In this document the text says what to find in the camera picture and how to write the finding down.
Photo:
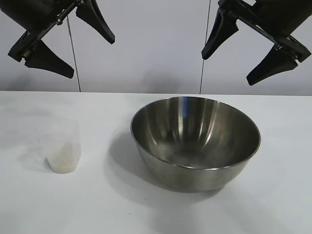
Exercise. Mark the white rice grains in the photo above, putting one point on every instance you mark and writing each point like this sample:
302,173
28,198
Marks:
63,161

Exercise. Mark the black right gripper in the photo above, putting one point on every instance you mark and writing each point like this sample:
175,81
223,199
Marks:
273,17

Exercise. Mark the stainless steel mixing bowl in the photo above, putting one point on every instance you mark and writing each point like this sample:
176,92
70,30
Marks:
195,175

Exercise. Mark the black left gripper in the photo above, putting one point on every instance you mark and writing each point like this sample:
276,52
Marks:
29,14

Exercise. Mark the clear plastic measuring cup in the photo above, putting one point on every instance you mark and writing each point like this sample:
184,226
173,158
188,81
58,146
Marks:
65,134

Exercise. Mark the thin dark wall strip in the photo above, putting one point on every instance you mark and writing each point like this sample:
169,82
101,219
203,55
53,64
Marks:
72,48

